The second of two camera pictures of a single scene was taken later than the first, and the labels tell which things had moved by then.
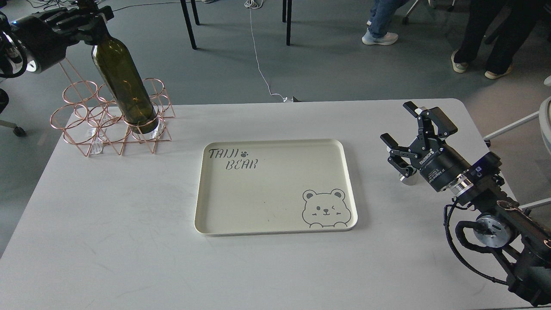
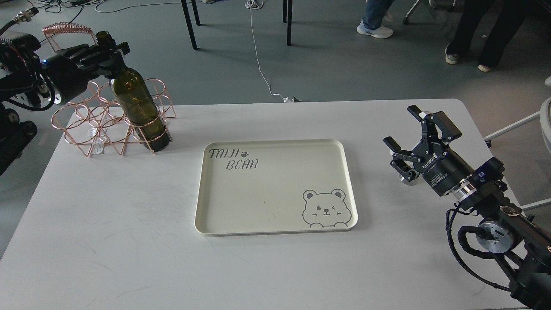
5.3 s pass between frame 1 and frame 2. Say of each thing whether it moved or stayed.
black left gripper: moved
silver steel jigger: stayed
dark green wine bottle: moved
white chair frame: stayed
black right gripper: stayed
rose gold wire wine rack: stayed
